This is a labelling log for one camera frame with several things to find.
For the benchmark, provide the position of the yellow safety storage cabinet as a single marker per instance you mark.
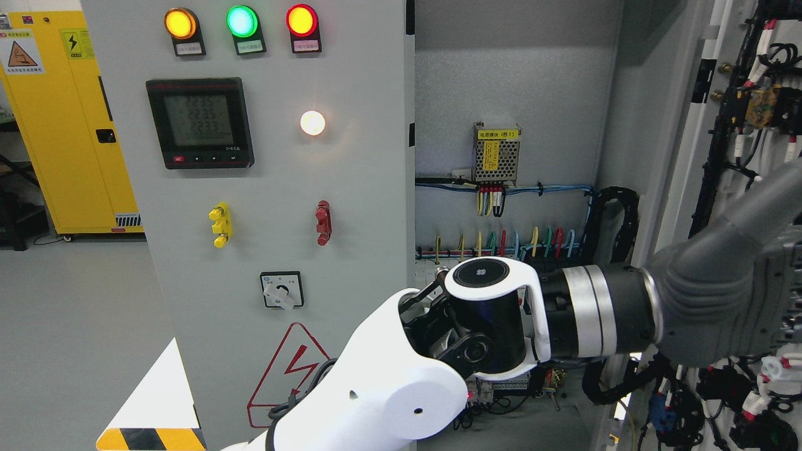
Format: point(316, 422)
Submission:
point(55, 88)

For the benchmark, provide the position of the white indicator lamp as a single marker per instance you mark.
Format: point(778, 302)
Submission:
point(312, 122)

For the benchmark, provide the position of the metal mesh power supply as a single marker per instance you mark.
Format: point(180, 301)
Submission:
point(496, 153)

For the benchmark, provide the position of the black rotary selector switch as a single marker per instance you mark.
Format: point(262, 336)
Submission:
point(282, 290)

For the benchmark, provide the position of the lower relay and terminal row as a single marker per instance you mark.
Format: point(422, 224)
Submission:
point(497, 397)

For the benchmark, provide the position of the red indicator lamp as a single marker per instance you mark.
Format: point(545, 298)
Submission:
point(303, 24)

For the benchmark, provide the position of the white breaker and socket row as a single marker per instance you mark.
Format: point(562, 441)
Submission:
point(425, 272)

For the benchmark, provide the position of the amber indicator lamp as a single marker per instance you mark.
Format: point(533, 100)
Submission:
point(185, 32)

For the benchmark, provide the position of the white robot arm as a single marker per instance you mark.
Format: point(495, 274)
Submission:
point(402, 375)

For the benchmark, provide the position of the red terminal socket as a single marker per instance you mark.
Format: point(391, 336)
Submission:
point(324, 226)

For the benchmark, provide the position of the green indicator lamp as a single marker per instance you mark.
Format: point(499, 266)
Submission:
point(245, 27)

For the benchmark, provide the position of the black digital power meter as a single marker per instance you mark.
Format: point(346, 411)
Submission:
point(201, 123)

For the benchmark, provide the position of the red electric hazard sticker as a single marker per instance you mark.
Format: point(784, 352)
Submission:
point(289, 371)

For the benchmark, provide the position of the yellow terminal socket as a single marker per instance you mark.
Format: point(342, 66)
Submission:
point(220, 216)

